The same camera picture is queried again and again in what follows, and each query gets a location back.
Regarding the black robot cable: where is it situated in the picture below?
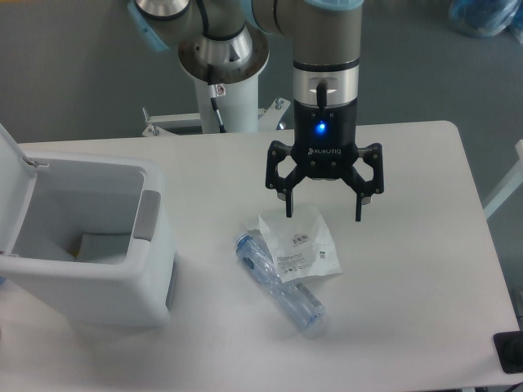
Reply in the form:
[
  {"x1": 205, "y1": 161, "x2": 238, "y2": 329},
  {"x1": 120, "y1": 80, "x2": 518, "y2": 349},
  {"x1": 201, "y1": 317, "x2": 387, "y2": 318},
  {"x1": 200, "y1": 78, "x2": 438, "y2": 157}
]
[{"x1": 206, "y1": 63, "x2": 227, "y2": 134}]

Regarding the white frame post right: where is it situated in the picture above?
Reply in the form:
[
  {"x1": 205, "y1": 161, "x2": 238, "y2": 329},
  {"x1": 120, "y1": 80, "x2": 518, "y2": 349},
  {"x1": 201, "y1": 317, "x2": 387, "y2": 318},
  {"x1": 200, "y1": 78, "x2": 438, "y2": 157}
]
[{"x1": 483, "y1": 140, "x2": 522, "y2": 220}]

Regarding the white pedestal base frame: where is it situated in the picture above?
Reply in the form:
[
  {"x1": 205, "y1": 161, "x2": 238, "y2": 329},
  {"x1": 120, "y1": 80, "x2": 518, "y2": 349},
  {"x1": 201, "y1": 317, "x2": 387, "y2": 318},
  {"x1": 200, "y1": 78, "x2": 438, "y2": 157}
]
[{"x1": 141, "y1": 97, "x2": 291, "y2": 137}]

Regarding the white trash can with lid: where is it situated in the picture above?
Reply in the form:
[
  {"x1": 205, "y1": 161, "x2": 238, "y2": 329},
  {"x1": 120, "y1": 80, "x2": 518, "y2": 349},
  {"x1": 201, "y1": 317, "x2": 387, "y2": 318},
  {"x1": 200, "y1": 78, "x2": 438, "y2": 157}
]
[{"x1": 1, "y1": 131, "x2": 176, "y2": 327}]

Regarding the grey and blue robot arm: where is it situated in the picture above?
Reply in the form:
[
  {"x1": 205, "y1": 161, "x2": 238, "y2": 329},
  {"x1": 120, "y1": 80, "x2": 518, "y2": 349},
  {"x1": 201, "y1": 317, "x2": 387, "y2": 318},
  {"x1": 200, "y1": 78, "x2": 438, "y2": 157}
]
[{"x1": 128, "y1": 1, "x2": 384, "y2": 215}]

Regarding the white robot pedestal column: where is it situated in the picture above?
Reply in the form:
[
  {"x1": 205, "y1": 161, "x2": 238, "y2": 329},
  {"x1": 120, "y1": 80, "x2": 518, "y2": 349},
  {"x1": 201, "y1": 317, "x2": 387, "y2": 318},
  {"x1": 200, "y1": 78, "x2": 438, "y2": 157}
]
[{"x1": 178, "y1": 24, "x2": 269, "y2": 133}]

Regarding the black device at table edge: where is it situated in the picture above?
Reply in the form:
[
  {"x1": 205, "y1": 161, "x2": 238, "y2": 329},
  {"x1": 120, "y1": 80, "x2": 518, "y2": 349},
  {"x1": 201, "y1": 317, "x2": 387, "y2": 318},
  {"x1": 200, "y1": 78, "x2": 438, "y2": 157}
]
[{"x1": 493, "y1": 331, "x2": 522, "y2": 374}]

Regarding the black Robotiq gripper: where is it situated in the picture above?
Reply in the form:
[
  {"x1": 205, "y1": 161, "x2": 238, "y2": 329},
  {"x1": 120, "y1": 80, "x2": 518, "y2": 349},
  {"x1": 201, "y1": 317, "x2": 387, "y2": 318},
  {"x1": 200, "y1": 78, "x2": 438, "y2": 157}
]
[{"x1": 265, "y1": 99, "x2": 386, "y2": 223}]

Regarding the white plastic packaging bag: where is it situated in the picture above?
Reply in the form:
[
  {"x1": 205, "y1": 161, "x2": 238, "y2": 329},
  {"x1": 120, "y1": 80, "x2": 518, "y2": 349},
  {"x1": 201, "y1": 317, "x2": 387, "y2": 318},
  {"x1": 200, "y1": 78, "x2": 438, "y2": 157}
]
[{"x1": 242, "y1": 205, "x2": 342, "y2": 283}]

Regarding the blue plastic bag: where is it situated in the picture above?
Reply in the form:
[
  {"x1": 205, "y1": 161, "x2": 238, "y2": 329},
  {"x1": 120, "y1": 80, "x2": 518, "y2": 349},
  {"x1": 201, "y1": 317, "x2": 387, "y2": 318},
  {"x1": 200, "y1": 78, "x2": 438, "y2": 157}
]
[{"x1": 448, "y1": 0, "x2": 522, "y2": 38}]

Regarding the clear crushed plastic bottle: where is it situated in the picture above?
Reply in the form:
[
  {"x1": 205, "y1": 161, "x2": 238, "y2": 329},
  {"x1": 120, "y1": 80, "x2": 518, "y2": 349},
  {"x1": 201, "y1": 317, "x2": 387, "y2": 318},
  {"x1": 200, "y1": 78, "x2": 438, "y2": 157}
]
[{"x1": 235, "y1": 231, "x2": 325, "y2": 331}]

